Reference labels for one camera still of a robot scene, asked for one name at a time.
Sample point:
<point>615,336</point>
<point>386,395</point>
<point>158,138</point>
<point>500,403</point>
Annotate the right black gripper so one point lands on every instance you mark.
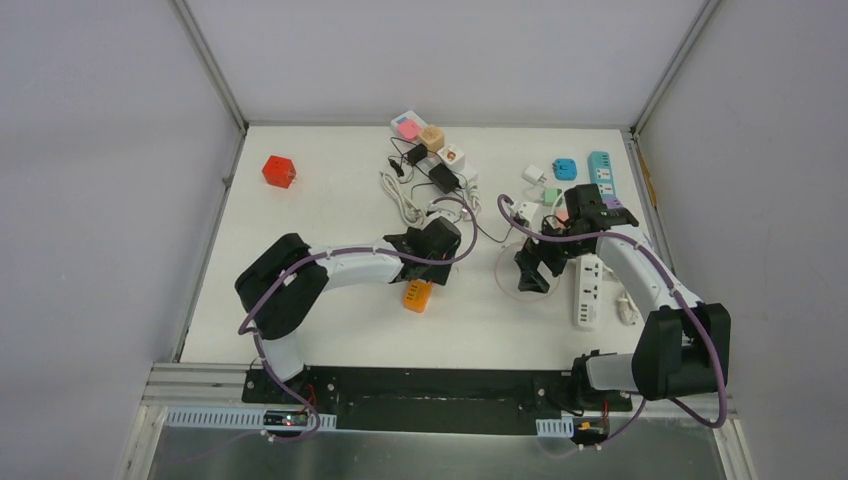
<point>530,278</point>

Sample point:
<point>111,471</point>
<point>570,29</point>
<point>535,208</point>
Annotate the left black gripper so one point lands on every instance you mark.
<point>436,266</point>

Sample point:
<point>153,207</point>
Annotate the orange power strip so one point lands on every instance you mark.
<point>417,295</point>

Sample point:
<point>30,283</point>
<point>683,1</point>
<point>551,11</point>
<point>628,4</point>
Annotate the red cube plug adapter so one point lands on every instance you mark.
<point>279,171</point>

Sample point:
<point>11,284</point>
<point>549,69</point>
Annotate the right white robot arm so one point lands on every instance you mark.
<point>683,348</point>

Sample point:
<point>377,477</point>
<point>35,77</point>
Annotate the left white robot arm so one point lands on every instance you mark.
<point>279,288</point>

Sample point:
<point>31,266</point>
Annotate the pink plug adapter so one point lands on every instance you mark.
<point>562,216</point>

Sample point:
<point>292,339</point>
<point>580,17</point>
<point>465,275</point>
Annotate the green plug adapter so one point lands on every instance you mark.
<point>551,197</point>

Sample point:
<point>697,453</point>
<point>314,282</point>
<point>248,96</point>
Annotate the white charger plug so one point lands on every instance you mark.
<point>534,175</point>

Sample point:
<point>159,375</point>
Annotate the blue plug adapter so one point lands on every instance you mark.
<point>565,169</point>

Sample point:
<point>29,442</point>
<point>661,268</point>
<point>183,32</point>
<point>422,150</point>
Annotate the black power adapter brick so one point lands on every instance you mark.
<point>443,178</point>

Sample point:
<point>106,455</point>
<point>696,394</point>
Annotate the small black adapter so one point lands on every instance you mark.
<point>416,154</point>

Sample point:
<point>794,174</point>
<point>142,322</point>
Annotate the tan cube adapter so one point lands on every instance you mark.
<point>432,137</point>

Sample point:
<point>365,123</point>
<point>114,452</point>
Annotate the purple power strip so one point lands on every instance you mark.
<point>612,202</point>

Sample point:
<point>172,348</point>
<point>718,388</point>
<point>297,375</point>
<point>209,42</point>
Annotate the pink flat adapter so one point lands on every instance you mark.
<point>408,129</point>

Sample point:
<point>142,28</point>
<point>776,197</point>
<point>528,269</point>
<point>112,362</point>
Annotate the long white power strip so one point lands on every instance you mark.
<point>467,177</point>

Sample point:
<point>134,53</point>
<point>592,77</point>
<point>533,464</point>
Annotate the teal power strip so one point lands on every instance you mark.
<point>600,172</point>

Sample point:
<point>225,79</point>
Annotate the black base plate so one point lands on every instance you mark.
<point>487,402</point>

